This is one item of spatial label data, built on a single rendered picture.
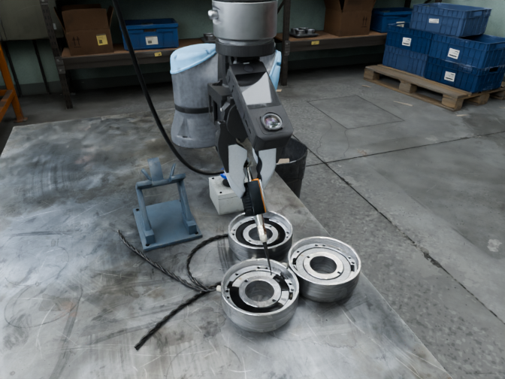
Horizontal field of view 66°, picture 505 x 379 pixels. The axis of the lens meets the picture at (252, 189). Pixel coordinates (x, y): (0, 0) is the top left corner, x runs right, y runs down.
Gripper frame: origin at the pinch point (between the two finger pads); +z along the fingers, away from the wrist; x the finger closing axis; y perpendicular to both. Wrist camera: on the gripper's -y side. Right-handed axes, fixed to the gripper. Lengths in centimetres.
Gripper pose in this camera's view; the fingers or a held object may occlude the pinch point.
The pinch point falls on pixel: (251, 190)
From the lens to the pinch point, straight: 55.3
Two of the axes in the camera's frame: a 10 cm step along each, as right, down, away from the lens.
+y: -3.9, -4.8, 7.9
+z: 0.0, 8.6, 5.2
